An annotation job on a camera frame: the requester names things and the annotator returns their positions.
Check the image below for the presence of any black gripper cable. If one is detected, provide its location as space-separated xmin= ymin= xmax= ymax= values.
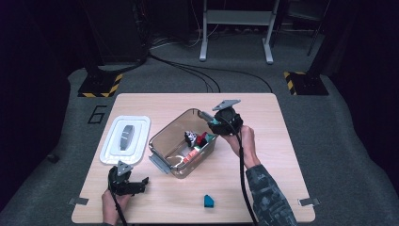
xmin=217 ymin=115 xmax=259 ymax=226
xmin=107 ymin=175 xmax=129 ymax=226

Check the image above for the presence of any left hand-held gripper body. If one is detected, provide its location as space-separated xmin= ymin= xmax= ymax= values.
xmin=107 ymin=160 xmax=144 ymax=197

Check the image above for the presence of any grey tape piece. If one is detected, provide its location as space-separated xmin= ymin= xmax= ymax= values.
xmin=297 ymin=197 xmax=321 ymax=207
xmin=68 ymin=197 xmax=89 ymax=206

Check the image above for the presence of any person's right hand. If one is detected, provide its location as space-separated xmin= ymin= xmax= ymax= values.
xmin=222 ymin=124 xmax=262 ymax=170

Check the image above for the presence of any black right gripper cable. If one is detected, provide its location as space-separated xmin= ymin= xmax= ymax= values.
xmin=217 ymin=115 xmax=259 ymax=226

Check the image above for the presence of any white metal stand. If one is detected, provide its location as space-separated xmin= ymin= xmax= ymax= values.
xmin=199 ymin=0 xmax=280 ymax=65

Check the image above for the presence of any black and white toy figure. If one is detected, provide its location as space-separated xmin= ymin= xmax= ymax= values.
xmin=184 ymin=130 xmax=198 ymax=148

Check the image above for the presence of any white lid with grey handle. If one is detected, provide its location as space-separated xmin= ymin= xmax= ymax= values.
xmin=99 ymin=115 xmax=152 ymax=167

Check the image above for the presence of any person's left hand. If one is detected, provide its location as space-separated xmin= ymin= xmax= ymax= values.
xmin=101 ymin=188 xmax=135 ymax=226

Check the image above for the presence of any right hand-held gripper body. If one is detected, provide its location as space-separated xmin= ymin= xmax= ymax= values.
xmin=212 ymin=99 xmax=245 ymax=137

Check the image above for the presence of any transparent brown storage box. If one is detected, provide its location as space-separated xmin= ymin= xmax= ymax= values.
xmin=148 ymin=107 xmax=220 ymax=180

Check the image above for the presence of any dark cyan sloped toy block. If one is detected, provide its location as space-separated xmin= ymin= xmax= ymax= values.
xmin=202 ymin=194 xmax=215 ymax=209

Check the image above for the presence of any striped black stand base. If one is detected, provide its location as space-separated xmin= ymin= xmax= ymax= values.
xmin=77 ymin=73 xmax=124 ymax=99
xmin=283 ymin=71 xmax=330 ymax=96

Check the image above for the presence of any black floor cable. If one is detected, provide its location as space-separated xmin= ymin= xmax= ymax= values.
xmin=173 ymin=62 xmax=273 ymax=93
xmin=149 ymin=53 xmax=221 ymax=94

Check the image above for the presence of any white floor cable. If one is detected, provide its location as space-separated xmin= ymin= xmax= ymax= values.
xmin=150 ymin=29 xmax=220 ymax=50

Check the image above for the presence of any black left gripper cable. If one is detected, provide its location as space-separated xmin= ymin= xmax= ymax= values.
xmin=107 ymin=175 xmax=129 ymax=226

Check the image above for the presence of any salmon pink toy block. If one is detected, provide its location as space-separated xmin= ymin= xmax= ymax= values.
xmin=183 ymin=147 xmax=201 ymax=164

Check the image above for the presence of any dark equipment cabinet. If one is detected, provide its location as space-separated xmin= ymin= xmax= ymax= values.
xmin=79 ymin=0 xmax=149 ymax=65

